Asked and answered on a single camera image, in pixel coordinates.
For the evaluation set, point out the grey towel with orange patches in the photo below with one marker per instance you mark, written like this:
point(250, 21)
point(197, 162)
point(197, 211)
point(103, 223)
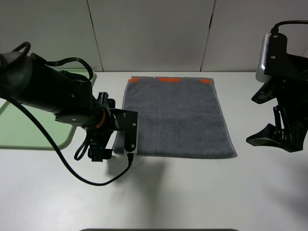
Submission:
point(178, 117)

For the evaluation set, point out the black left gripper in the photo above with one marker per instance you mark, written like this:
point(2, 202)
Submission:
point(105, 120)

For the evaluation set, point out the green plastic tray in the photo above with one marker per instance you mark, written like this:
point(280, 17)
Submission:
point(17, 131)

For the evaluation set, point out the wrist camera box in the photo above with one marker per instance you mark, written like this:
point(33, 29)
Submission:
point(272, 54)
point(131, 132)

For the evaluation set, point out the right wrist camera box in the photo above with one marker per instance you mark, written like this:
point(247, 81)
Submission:
point(272, 54)

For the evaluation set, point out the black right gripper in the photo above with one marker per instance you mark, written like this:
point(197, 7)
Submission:
point(290, 88)

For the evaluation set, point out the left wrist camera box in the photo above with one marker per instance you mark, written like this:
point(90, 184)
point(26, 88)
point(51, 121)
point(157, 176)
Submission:
point(131, 132)

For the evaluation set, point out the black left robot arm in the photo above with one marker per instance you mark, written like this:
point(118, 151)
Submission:
point(63, 88)

